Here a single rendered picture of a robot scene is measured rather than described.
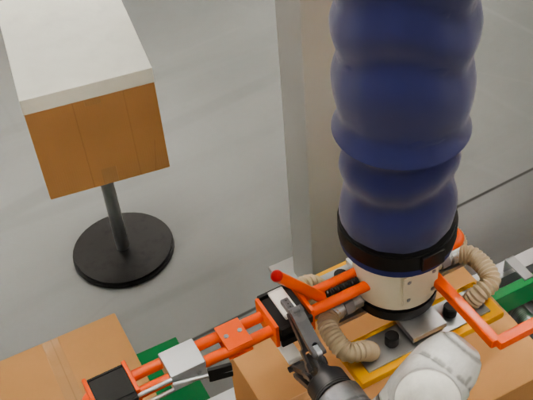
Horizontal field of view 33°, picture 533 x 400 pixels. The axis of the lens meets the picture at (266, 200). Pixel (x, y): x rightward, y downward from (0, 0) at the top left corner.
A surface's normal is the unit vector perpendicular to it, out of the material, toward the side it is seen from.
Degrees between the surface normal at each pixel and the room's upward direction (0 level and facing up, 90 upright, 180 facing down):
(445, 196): 74
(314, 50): 90
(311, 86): 90
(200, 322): 0
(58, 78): 0
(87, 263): 0
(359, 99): 88
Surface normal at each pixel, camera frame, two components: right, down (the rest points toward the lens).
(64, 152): 0.33, 0.63
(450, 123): 0.51, 0.70
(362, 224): -0.69, 0.41
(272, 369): -0.07, -0.72
